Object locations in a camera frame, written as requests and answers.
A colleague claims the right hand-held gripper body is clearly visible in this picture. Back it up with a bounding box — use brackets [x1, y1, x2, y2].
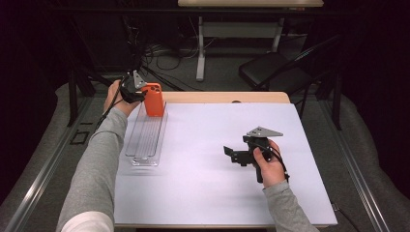
[231, 126, 284, 184]

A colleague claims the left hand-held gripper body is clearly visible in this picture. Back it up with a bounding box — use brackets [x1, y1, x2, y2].
[119, 70, 149, 104]

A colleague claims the orange phone case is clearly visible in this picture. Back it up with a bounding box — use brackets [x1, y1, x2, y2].
[141, 82, 166, 118]

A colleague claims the clear plastic box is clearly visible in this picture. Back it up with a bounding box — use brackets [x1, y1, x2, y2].
[124, 100, 169, 167]

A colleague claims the person's left hand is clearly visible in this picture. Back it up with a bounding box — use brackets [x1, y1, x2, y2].
[102, 79, 141, 118]

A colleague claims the person's right hand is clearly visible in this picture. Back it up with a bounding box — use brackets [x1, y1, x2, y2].
[252, 138, 288, 189]

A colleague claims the white table mat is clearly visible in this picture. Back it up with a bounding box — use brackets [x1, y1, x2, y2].
[114, 101, 338, 226]

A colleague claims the wooden table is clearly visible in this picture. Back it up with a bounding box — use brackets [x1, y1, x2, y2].
[114, 91, 337, 230]

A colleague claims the black metal stand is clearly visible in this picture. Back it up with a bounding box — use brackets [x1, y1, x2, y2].
[317, 71, 342, 131]
[66, 69, 127, 128]

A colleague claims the white-legged desk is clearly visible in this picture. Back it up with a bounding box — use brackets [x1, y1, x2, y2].
[177, 0, 325, 82]

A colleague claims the black folding chair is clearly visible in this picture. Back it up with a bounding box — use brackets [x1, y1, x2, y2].
[238, 33, 342, 120]

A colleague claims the bundle of black cables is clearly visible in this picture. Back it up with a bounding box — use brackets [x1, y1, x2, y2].
[124, 15, 207, 93]

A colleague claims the right hand-held gripper cable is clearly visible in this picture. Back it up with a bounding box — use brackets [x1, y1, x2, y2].
[254, 141, 290, 183]

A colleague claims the hand-held gripper cable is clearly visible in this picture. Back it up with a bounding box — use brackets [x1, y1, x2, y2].
[95, 76, 126, 131]
[254, 141, 290, 183]

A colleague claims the left hand-held gripper cable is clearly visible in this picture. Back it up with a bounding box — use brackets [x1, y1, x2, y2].
[95, 76, 126, 131]

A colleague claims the black floor cable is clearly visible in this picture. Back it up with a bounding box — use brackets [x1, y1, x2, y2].
[330, 201, 362, 232]

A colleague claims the aluminium floor rail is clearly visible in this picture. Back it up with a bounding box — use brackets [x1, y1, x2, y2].
[3, 96, 95, 232]
[318, 100, 393, 232]

